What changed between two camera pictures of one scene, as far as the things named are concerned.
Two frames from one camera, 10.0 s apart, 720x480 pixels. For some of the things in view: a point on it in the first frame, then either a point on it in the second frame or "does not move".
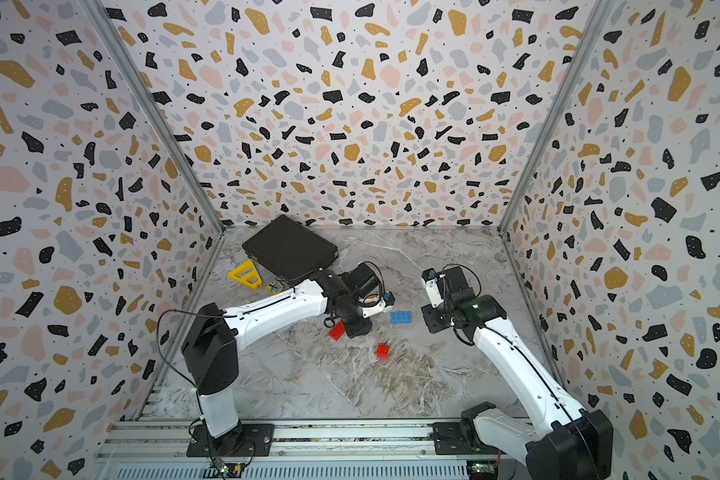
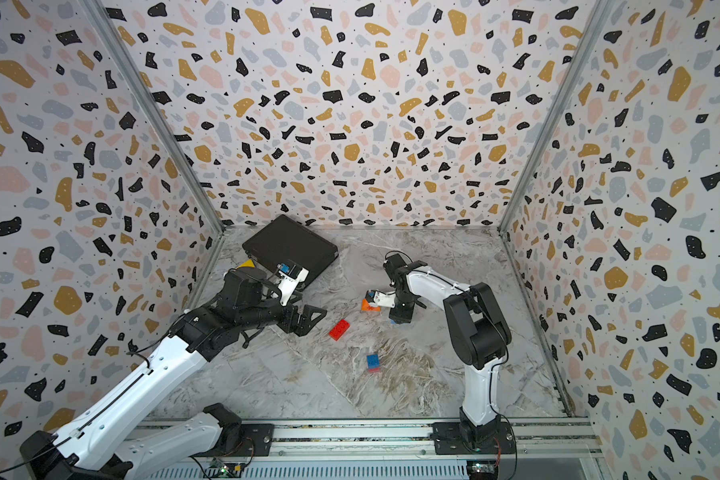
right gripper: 429,318 to 398,317
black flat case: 290,249 does not move
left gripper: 355,331 to 291,325
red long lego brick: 337,331 does not move
